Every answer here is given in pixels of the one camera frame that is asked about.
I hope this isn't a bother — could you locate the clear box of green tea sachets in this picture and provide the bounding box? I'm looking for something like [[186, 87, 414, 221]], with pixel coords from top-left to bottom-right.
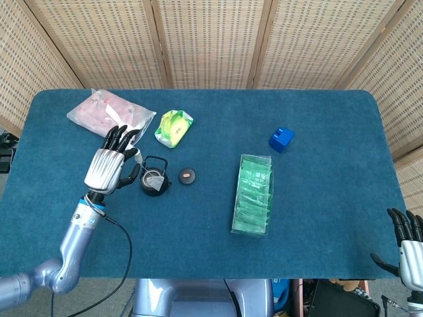
[[230, 153, 274, 238]]

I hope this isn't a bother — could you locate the blue carpet table cover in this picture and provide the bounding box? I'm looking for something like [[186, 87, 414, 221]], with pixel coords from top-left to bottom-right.
[[0, 88, 416, 280]]

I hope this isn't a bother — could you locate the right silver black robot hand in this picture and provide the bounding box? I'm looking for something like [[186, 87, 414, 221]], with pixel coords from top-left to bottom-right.
[[369, 207, 423, 288]]

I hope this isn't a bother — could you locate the black case under table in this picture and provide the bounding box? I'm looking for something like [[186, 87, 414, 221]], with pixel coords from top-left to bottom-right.
[[307, 279, 381, 317]]

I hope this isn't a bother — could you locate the black cast iron teapot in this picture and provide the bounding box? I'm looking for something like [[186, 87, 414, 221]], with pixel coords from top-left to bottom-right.
[[139, 155, 173, 197]]

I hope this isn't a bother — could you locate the woven rattan folding screen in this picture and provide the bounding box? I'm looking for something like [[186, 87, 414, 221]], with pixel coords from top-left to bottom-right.
[[0, 0, 423, 215]]

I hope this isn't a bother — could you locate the silver-blue robot torso base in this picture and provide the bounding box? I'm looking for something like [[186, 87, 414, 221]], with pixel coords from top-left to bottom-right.
[[132, 278, 275, 317]]

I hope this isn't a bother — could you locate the green yellow snack packet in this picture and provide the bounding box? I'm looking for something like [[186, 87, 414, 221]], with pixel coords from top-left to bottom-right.
[[154, 110, 195, 149]]

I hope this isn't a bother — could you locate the clear bag with pink contents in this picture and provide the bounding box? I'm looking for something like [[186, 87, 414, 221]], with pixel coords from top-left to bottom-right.
[[66, 88, 157, 146]]

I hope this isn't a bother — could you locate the black cable on torso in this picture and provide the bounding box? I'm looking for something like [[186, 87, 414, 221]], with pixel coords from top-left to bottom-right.
[[223, 279, 245, 317]]

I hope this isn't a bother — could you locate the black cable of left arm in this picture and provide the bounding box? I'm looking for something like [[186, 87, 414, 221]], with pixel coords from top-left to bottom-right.
[[49, 213, 134, 317]]

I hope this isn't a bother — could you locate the pyramid tea bag with string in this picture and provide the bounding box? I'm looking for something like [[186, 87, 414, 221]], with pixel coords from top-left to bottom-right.
[[137, 158, 165, 192]]

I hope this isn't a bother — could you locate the blue plastic container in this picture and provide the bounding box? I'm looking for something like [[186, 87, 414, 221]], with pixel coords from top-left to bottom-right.
[[272, 279, 291, 313]]

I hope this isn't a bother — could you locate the small blue box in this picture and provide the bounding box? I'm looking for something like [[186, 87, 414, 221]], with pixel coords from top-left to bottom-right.
[[268, 126, 295, 155]]

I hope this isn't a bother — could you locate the thin cable of right arm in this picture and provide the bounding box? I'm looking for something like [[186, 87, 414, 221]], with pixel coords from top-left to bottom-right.
[[381, 294, 409, 314]]

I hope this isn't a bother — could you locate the black teapot lid orange knob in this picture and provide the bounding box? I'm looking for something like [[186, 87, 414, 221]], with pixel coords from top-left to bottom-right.
[[178, 167, 197, 186]]

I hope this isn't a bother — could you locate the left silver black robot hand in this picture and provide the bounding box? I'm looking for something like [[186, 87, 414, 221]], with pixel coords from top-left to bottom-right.
[[84, 124, 143, 195]]

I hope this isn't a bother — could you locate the black equipment on floor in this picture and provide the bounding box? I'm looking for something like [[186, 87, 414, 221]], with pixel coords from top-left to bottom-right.
[[0, 130, 18, 173]]

